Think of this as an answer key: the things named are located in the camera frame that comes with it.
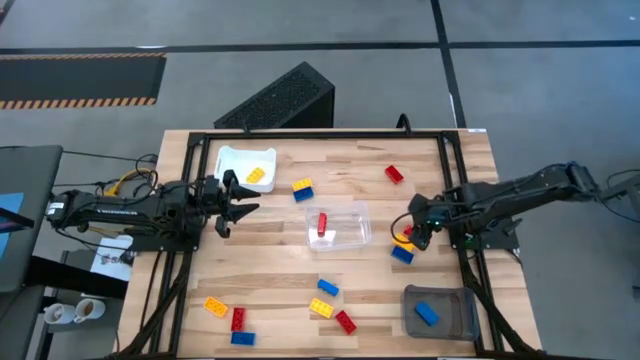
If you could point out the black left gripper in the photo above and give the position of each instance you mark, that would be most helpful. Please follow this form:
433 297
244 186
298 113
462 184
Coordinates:
212 200

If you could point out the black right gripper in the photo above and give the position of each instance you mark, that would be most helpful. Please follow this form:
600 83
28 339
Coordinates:
430 212

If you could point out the red toy block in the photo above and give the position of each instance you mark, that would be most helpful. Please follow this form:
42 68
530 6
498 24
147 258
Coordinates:
345 322
394 174
407 230
322 225
238 319

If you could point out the yellow toy block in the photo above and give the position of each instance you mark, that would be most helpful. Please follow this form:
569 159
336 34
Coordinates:
400 243
321 308
255 175
302 184

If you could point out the blue toy block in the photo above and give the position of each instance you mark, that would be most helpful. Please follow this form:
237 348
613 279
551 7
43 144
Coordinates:
242 338
402 256
328 287
427 314
303 195

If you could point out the orange toy block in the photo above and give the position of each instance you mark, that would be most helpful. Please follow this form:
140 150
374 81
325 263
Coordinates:
215 306

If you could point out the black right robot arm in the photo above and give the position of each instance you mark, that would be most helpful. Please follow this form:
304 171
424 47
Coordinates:
500 200

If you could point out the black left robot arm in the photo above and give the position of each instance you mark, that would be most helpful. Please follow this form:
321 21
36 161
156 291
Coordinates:
125 210

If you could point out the white plastic bin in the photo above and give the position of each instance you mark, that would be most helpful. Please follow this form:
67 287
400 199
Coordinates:
235 162

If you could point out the grey translucent bin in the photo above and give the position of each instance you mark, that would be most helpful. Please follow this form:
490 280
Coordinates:
450 300

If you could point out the clear plastic bin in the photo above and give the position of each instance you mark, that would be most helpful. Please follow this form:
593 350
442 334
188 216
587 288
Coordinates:
350 235

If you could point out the black mesh computer tower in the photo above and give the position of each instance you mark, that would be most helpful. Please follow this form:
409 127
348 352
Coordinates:
280 100

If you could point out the white printed paper sheet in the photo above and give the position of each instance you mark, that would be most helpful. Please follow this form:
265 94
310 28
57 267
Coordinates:
112 260

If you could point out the white mug with coffee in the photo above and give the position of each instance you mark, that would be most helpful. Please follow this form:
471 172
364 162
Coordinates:
89 310

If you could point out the black side table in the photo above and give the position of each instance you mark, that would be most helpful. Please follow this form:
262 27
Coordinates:
70 277

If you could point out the black hazard-striped floor mat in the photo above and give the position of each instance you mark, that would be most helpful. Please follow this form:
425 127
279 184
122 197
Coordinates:
75 80

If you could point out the black stand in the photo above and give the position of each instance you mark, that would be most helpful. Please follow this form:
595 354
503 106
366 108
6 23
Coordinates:
625 187

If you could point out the dark grey desk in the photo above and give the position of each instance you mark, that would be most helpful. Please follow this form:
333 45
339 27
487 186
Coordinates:
30 170

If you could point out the blue-screen tablet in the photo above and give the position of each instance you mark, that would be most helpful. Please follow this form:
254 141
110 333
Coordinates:
10 200

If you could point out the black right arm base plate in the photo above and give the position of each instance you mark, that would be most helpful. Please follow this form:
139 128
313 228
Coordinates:
500 240

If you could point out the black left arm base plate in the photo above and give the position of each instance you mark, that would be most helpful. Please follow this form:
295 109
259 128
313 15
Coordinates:
150 244

